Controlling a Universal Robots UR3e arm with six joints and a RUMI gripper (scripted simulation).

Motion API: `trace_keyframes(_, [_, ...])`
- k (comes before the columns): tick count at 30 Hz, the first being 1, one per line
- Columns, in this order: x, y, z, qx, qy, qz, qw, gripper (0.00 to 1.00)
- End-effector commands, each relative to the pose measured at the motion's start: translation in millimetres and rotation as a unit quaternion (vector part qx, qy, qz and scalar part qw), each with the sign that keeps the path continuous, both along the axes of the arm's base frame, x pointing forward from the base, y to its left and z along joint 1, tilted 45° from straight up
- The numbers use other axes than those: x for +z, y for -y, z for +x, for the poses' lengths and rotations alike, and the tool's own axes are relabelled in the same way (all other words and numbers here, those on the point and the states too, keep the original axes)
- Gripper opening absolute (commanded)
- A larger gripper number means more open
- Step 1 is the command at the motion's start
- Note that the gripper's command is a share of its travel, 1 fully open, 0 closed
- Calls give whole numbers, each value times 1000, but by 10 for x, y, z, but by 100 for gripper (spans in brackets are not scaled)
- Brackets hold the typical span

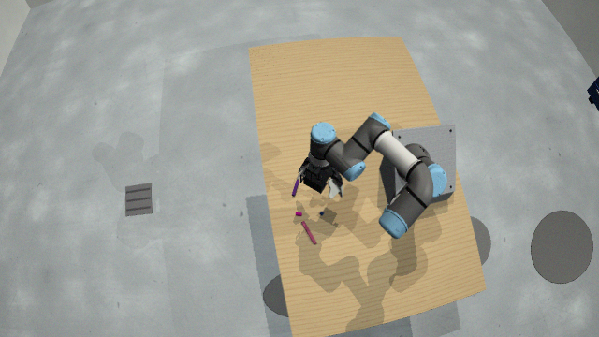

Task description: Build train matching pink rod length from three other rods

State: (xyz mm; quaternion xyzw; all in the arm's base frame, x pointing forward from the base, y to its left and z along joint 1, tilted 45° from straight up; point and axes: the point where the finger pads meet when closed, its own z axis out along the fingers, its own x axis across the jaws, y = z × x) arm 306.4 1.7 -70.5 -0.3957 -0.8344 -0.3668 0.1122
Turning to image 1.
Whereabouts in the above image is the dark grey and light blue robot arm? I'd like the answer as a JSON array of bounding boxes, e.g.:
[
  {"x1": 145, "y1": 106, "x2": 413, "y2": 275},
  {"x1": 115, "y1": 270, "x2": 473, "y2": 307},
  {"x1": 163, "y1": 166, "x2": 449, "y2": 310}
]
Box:
[{"x1": 310, "y1": 112, "x2": 447, "y2": 239}]

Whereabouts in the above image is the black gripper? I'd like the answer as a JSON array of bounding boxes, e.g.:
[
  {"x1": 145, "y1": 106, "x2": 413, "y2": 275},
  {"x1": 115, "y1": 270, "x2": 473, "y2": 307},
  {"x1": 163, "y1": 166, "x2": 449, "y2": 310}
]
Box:
[{"x1": 297, "y1": 152, "x2": 343, "y2": 199}]

